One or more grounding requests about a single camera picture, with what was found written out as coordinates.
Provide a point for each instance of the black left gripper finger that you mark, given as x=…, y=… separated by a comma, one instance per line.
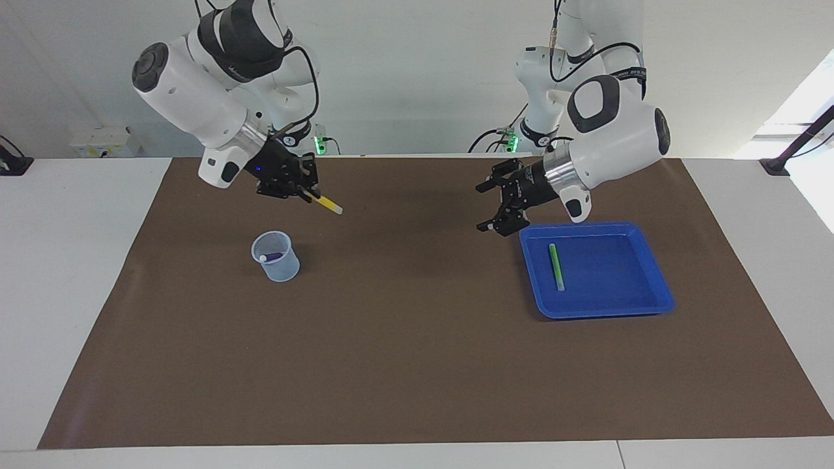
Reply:
x=502, y=174
x=511, y=218

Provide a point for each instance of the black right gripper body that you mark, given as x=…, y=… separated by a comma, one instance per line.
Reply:
x=273, y=166

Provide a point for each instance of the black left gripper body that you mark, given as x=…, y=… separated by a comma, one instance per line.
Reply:
x=535, y=185

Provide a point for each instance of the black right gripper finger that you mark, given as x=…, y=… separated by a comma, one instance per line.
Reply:
x=308, y=172
x=273, y=191

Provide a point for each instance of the yellow pen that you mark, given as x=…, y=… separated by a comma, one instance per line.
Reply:
x=329, y=205

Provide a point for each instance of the green pen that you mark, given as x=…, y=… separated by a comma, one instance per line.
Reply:
x=556, y=264

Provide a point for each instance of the purple pen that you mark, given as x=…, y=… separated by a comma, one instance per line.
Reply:
x=273, y=256

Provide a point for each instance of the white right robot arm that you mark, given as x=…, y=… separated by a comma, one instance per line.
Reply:
x=189, y=98

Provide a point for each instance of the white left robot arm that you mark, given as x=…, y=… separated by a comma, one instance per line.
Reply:
x=612, y=143

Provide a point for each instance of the clear plastic cup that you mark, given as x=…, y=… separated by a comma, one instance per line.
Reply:
x=280, y=270

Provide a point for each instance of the blue plastic tray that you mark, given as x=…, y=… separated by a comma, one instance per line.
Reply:
x=632, y=286

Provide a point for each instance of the brown table mat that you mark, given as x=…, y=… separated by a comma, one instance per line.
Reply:
x=417, y=358

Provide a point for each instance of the white power strip box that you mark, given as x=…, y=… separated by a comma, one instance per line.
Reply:
x=104, y=143

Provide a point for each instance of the black clamp stand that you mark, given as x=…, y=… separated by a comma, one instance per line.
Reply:
x=775, y=166

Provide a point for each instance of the black table mount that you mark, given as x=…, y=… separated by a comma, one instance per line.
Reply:
x=13, y=164

